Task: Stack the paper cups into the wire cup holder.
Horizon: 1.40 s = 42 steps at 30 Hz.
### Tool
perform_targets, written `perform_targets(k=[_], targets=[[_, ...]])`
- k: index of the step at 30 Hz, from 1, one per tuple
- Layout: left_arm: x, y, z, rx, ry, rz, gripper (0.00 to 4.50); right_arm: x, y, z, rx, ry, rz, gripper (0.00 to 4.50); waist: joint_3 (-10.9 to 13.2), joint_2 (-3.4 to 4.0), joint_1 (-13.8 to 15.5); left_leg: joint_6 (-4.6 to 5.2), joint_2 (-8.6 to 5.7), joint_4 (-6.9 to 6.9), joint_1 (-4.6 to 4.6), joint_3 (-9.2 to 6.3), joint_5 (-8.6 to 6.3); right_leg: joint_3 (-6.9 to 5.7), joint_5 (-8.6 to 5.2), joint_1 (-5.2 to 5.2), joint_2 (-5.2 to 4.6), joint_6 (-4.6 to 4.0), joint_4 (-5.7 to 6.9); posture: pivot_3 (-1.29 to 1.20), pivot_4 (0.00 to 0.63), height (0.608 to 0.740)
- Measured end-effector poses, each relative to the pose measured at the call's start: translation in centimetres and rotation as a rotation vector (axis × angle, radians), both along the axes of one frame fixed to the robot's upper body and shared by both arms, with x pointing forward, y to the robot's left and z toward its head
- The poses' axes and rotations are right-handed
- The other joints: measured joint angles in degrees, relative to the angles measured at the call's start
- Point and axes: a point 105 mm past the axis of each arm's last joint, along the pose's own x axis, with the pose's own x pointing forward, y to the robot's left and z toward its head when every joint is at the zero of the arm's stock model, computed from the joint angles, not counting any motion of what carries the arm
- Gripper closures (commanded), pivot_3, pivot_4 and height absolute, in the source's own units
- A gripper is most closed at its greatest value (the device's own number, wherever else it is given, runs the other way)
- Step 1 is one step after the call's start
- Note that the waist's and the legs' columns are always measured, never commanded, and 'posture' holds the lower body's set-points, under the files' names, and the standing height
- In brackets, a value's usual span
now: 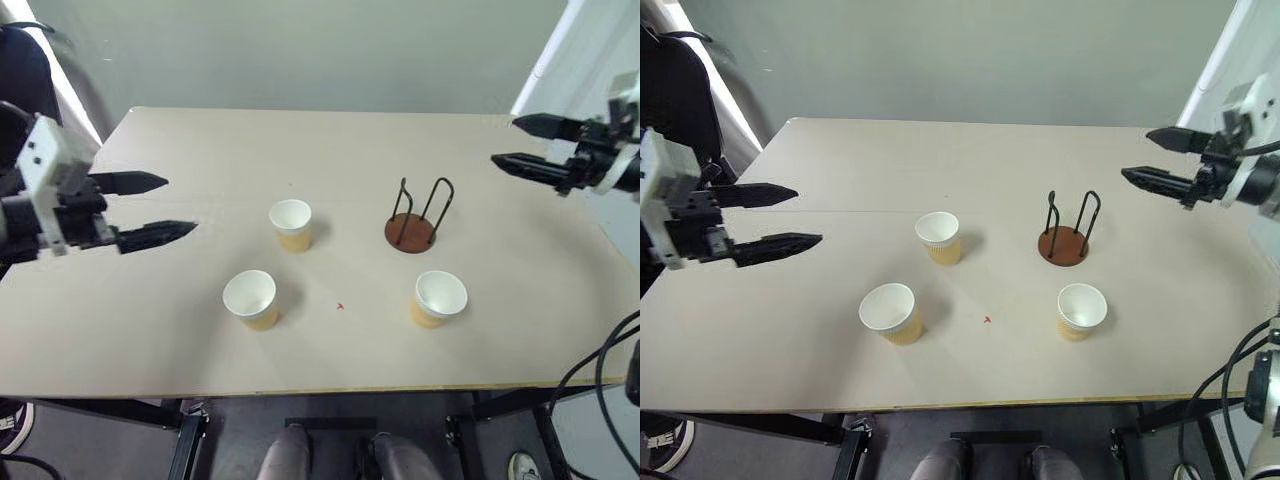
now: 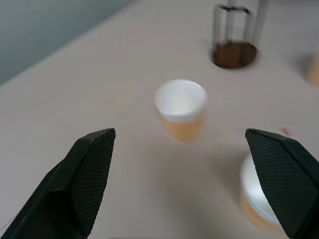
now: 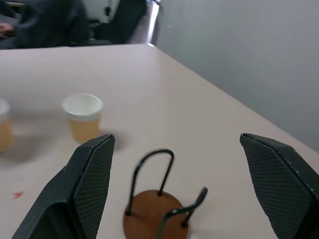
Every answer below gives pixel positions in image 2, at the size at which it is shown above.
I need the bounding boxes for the wire cup holder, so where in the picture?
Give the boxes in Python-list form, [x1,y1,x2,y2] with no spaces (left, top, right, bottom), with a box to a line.
[210,0,265,70]

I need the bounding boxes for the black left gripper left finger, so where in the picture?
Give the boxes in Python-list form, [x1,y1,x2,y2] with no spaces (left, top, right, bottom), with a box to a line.
[0,128,117,239]

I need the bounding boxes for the orange white paper cup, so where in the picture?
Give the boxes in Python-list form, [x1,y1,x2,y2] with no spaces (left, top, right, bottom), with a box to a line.
[306,52,319,88]
[154,79,208,143]
[239,153,284,231]

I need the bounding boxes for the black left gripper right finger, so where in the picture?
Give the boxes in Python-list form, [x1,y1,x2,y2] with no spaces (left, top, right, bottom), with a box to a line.
[245,128,319,239]

